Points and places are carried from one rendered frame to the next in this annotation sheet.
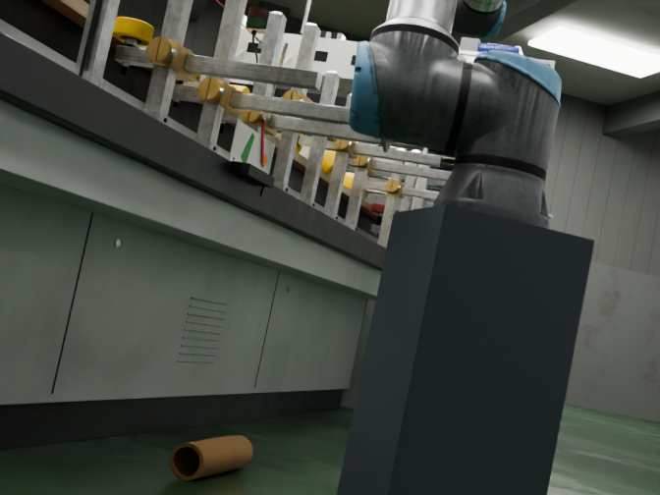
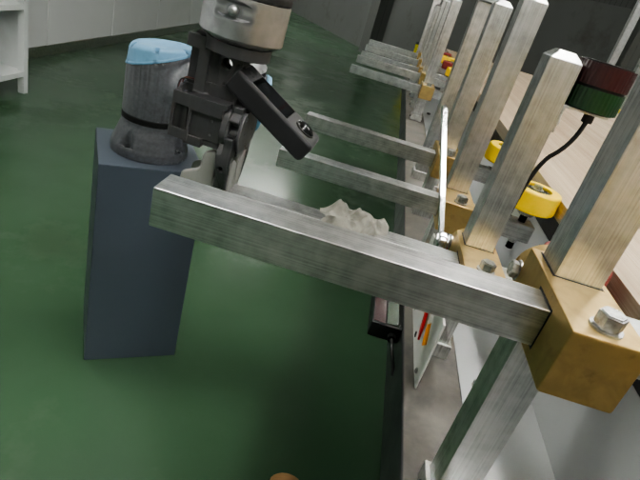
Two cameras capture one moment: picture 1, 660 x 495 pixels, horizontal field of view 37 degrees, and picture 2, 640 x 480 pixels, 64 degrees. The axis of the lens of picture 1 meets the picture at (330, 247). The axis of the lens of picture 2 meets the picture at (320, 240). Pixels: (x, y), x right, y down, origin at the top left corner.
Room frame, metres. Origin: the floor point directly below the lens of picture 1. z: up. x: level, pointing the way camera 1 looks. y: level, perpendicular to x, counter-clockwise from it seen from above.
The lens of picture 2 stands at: (2.93, -0.11, 1.11)
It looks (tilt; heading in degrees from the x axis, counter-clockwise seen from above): 27 degrees down; 164
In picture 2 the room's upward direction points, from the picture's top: 17 degrees clockwise
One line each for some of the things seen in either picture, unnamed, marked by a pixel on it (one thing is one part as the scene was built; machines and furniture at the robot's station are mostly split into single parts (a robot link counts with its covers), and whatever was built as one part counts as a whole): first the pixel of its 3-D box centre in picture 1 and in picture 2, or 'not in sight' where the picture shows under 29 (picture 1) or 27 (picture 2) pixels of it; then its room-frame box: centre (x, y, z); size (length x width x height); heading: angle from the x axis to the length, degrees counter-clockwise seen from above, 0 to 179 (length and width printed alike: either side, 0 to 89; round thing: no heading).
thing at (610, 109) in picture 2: (257, 25); (591, 98); (2.41, 0.29, 1.07); 0.06 x 0.06 x 0.02
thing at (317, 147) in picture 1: (316, 150); not in sight; (2.88, 0.09, 0.87); 0.04 x 0.04 x 0.48; 73
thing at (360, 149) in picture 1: (363, 149); not in sight; (3.14, -0.04, 0.95); 0.50 x 0.04 x 0.04; 73
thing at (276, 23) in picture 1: (258, 106); (476, 244); (2.40, 0.24, 0.87); 0.04 x 0.04 x 0.48; 73
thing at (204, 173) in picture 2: not in sight; (204, 184); (2.35, -0.10, 0.86); 0.06 x 0.03 x 0.09; 73
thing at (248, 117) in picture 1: (258, 118); (473, 268); (2.42, 0.24, 0.84); 0.14 x 0.06 x 0.05; 163
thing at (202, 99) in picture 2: not in sight; (222, 94); (2.34, -0.10, 0.97); 0.09 x 0.08 x 0.12; 73
